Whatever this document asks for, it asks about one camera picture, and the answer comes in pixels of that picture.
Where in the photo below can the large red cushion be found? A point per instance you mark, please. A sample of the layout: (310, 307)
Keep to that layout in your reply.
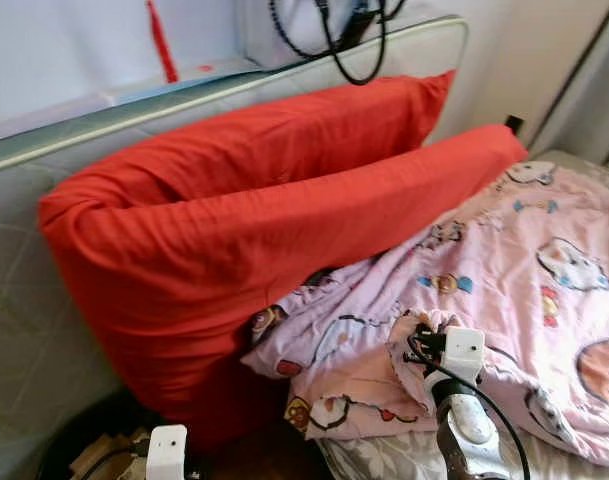
(184, 280)

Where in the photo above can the white quilted upright mattress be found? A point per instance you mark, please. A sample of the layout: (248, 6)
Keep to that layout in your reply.
(24, 300)

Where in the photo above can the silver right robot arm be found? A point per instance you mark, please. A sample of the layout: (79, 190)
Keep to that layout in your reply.
(472, 430)

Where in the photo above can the black wall socket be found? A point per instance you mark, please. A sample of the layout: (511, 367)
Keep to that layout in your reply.
(514, 125)

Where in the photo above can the pink cartoon print blanket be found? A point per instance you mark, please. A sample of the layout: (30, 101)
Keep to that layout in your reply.
(524, 250)

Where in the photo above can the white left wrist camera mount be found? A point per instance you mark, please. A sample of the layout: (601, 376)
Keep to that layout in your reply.
(166, 455)

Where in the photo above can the grey pleated curtain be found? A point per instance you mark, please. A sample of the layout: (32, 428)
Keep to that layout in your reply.
(599, 90)

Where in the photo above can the beige floral bed sheet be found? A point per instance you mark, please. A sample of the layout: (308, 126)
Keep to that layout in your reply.
(384, 460)

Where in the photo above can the black round waste bin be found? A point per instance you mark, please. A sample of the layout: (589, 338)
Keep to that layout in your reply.
(74, 440)

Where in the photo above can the red hanging tassel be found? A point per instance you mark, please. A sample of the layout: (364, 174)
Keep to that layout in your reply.
(162, 45)

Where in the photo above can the thin red cushion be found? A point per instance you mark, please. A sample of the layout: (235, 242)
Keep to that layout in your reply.
(284, 130)

